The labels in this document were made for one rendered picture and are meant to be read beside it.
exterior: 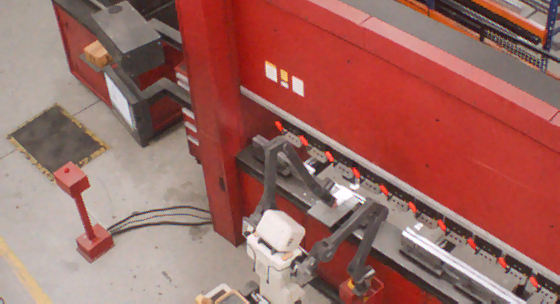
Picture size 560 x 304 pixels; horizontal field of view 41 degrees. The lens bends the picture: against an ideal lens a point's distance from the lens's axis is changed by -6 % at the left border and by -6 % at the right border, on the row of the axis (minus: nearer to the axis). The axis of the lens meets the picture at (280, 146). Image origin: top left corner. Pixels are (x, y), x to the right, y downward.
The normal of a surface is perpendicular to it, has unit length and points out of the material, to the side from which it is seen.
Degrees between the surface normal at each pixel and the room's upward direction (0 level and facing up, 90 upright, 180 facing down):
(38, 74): 0
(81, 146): 0
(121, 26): 0
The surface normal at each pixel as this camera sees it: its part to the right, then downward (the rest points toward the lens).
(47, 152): -0.05, -0.72
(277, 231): -0.58, -0.12
